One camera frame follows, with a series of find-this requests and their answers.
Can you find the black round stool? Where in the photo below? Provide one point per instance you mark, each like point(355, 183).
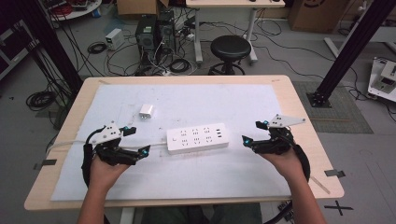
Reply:
point(230, 46)

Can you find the grey tape piece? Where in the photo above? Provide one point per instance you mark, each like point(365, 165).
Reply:
point(334, 173)
point(46, 163)

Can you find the white desk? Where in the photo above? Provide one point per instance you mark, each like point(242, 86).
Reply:
point(233, 3)

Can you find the white device on floor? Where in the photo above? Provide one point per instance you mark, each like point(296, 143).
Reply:
point(384, 79)

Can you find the white power supply box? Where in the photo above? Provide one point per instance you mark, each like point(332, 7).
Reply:
point(114, 39)

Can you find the wooden table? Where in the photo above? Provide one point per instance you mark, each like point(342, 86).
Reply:
point(299, 102)

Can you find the person's left hand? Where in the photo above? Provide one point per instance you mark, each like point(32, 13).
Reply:
point(104, 174)

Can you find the person's right hand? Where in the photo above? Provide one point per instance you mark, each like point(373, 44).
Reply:
point(288, 165)

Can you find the black tape cross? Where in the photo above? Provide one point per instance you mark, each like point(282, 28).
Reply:
point(338, 207)

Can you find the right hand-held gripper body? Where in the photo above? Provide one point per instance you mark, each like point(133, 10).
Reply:
point(278, 141)

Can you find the white charger adapter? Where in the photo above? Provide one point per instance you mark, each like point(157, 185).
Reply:
point(146, 111)

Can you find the round white table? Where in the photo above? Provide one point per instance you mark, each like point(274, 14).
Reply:
point(77, 7)

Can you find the grey floor mat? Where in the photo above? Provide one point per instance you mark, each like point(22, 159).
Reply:
point(342, 118)

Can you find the white floor power strip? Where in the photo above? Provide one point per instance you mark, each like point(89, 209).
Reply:
point(167, 73)

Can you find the black aluminium post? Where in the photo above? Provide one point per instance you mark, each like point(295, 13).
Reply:
point(49, 40)
point(351, 53)

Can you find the black computer tower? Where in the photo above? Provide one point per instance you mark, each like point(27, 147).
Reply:
point(146, 37)
point(166, 31)

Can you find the large cardboard box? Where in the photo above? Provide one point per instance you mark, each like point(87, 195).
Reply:
point(317, 15)

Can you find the clear plastic strip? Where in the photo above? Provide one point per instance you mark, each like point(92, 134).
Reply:
point(320, 185)

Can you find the white table mat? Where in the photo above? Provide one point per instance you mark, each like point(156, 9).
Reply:
point(199, 177)

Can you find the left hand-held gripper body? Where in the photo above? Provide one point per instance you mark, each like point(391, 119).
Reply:
point(107, 133)

